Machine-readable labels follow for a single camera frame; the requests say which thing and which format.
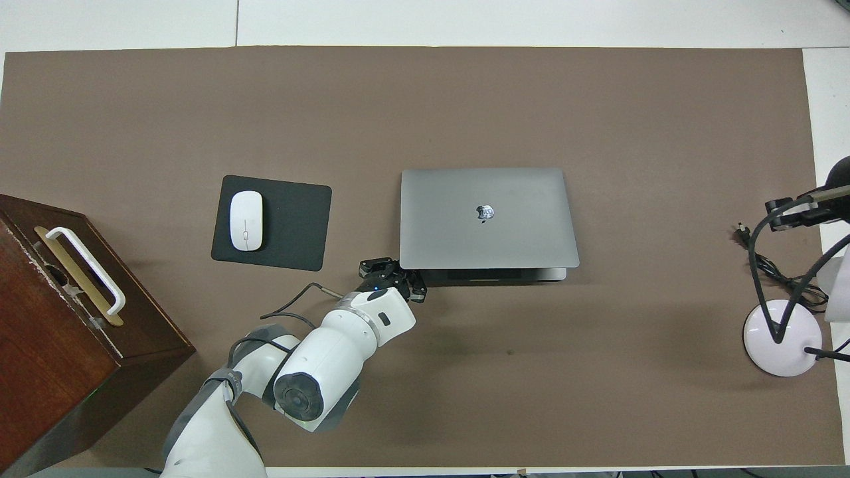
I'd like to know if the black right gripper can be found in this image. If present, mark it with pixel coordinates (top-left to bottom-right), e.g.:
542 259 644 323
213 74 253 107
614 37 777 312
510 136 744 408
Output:
766 195 850 231

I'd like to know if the black mouse pad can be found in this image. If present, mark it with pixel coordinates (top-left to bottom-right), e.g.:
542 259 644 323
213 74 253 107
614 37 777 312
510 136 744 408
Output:
211 175 333 272

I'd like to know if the white box handle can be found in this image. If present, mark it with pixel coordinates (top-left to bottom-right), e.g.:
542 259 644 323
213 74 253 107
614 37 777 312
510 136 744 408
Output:
45 227 127 316

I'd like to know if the brown paper table mat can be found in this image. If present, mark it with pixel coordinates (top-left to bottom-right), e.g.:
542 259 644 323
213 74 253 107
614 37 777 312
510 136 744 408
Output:
0 45 845 469

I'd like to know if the brass handle plate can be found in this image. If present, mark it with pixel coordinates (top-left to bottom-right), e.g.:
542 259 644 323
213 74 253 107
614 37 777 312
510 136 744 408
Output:
35 226 125 327

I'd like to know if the grey aluminium laptop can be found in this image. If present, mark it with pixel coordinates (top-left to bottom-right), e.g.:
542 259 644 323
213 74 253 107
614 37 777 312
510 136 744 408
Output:
399 167 580 285

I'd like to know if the white desk lamp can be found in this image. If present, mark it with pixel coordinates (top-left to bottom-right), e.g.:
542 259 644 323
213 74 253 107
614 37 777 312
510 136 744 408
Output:
742 242 850 378

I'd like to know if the white computer mouse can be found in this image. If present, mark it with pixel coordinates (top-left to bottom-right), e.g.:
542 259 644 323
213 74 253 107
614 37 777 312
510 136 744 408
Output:
229 191 264 252

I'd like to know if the dark brown wooden box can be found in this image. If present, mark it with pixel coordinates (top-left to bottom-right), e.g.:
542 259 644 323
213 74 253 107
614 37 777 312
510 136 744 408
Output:
0 194 197 478

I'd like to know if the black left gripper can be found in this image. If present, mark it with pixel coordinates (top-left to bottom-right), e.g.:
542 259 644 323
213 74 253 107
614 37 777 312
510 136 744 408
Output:
355 257 428 303

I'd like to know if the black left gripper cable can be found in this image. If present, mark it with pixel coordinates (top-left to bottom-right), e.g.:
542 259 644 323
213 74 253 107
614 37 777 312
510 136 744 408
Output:
226 282 346 399

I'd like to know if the black lamp power cable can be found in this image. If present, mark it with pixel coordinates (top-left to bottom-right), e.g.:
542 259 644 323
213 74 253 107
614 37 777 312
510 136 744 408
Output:
734 224 831 313

